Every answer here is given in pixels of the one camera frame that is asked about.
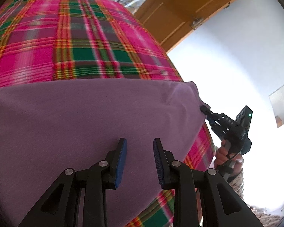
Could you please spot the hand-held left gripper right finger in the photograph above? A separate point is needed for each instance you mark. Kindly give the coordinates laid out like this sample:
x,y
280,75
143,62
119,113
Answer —
x,y
159,165

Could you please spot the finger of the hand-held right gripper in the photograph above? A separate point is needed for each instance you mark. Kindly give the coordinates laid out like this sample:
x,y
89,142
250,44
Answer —
x,y
213,118

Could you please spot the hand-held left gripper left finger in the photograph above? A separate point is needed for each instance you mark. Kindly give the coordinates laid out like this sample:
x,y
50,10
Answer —
x,y
121,165

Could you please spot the purple fleece pants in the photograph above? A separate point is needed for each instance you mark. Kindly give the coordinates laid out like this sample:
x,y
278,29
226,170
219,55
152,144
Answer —
x,y
85,123

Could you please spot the person's right hand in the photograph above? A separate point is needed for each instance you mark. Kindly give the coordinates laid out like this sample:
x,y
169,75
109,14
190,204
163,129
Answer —
x,y
220,156

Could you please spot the wooden door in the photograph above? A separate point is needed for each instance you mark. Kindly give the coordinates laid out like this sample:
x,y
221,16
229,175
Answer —
x,y
184,7

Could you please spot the pink green plaid bed sheet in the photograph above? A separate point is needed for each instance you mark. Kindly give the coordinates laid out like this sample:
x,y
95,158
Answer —
x,y
85,40

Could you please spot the wall niche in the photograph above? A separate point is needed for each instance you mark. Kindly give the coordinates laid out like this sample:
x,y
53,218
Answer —
x,y
282,104

